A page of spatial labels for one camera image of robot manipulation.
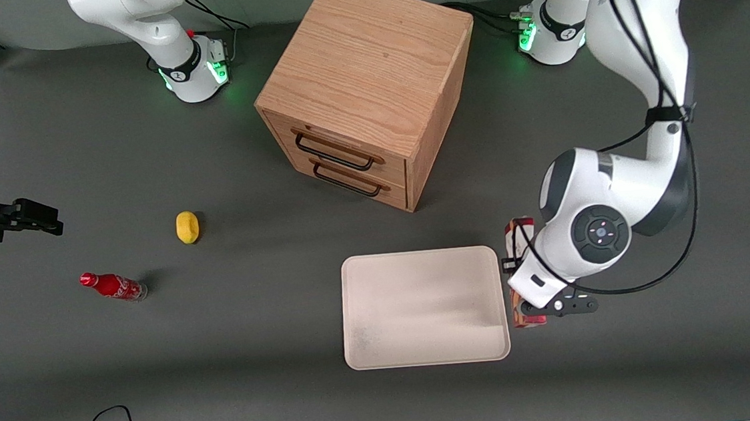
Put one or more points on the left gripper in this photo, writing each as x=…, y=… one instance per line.
x=506, y=265

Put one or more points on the red cookie box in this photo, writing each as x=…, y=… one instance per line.
x=522, y=232

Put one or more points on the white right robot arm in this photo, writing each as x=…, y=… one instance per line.
x=182, y=58

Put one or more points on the white rectangular tray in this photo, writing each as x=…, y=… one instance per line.
x=423, y=307

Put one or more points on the red cola bottle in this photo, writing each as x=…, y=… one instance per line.
x=113, y=286

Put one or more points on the yellow lemon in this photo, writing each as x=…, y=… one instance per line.
x=187, y=227

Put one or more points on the wooden drawer cabinet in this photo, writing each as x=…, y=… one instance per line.
x=364, y=71

